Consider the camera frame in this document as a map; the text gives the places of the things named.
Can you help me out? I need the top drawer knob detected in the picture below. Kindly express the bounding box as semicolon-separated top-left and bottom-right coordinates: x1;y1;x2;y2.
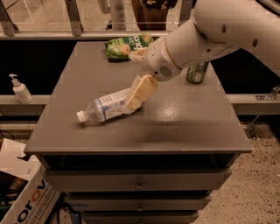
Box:
135;182;144;190

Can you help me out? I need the white cardboard box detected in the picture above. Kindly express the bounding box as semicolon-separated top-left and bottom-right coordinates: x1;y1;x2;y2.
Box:
0;138;60;224

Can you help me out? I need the clear plastic water bottle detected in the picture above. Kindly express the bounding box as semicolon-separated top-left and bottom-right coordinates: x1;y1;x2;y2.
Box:
76;88;133;123

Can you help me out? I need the drawer knob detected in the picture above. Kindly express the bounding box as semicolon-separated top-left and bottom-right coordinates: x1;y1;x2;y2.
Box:
135;182;144;190
137;206;144;212

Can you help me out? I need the white post with number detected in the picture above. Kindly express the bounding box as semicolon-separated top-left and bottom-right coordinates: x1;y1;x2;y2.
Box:
97;0;126;31

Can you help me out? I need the green snack bag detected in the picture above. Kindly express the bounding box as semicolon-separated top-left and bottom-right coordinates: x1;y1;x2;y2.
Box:
105;32;154;60

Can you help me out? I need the grey drawer cabinet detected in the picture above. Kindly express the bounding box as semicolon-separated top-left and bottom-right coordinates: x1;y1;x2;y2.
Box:
26;42;251;224

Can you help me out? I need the middle drawer knob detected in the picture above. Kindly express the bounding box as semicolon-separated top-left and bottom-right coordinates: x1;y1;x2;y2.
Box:
137;206;144;212

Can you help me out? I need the green soda can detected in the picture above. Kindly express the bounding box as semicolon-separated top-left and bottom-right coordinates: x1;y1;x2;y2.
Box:
186;61;209;84

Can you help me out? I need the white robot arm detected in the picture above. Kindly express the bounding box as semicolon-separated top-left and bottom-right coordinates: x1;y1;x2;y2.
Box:
122;0;280;114

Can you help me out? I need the white pump dispenser bottle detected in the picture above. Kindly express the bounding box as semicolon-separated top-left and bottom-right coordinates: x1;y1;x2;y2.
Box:
10;73;33;104

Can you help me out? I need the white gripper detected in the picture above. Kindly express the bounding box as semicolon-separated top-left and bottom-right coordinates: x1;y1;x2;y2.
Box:
122;37;191;115

